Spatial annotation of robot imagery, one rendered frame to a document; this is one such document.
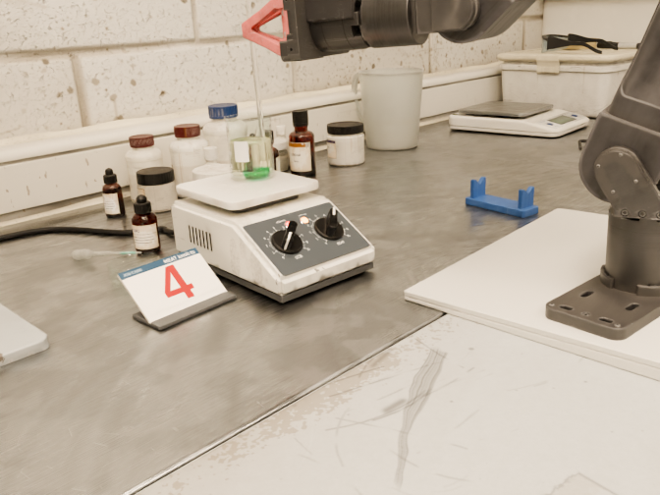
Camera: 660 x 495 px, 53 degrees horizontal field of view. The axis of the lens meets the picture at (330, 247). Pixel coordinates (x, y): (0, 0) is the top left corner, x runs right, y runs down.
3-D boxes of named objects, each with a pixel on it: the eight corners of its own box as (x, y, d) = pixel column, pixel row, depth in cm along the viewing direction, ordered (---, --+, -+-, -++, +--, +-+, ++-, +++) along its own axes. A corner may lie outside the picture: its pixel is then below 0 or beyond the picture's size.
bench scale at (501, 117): (556, 141, 134) (557, 117, 133) (445, 132, 151) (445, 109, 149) (591, 127, 148) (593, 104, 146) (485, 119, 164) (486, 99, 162)
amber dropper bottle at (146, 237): (138, 247, 82) (131, 192, 80) (163, 245, 82) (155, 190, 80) (133, 254, 80) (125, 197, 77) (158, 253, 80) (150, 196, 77)
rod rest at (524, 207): (539, 213, 88) (540, 187, 87) (522, 218, 86) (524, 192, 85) (479, 199, 96) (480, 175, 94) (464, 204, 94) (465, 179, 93)
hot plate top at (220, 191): (323, 188, 74) (322, 180, 73) (233, 212, 66) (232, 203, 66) (258, 173, 82) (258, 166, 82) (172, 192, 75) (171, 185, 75)
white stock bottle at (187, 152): (221, 192, 106) (214, 124, 102) (189, 200, 102) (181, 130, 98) (198, 187, 110) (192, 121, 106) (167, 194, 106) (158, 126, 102)
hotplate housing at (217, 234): (378, 270, 71) (376, 197, 69) (281, 308, 63) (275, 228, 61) (255, 229, 87) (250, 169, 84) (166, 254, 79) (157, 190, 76)
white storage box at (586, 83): (671, 101, 176) (678, 44, 171) (605, 121, 153) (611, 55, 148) (562, 95, 198) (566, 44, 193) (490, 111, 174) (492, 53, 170)
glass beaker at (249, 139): (279, 184, 74) (274, 111, 72) (230, 189, 74) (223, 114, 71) (274, 173, 80) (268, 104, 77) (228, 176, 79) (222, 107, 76)
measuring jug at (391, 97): (332, 145, 139) (329, 72, 134) (373, 136, 147) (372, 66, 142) (401, 155, 126) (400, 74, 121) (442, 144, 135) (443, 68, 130)
